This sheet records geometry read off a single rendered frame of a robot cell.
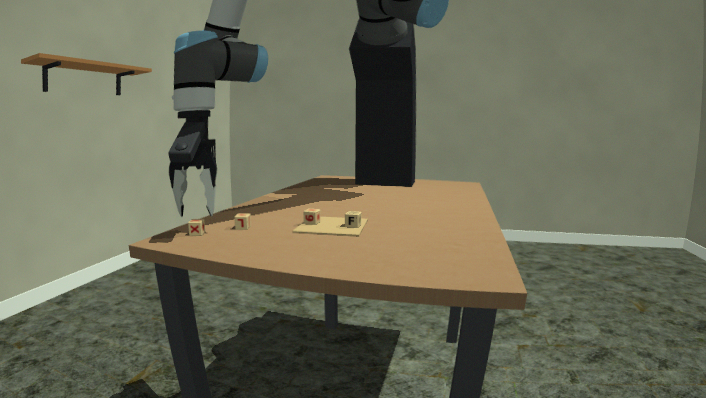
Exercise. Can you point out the cream block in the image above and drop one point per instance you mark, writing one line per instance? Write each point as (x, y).
(353, 219)
(312, 216)
(196, 227)
(242, 221)

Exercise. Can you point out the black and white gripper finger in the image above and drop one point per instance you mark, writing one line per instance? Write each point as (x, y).
(178, 184)
(208, 177)

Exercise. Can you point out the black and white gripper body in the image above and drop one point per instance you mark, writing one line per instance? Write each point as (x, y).
(201, 154)

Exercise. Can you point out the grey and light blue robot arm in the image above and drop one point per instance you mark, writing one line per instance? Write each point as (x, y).
(203, 56)

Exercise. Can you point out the pale yellow mat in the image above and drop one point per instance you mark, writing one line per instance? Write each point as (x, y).
(331, 226)

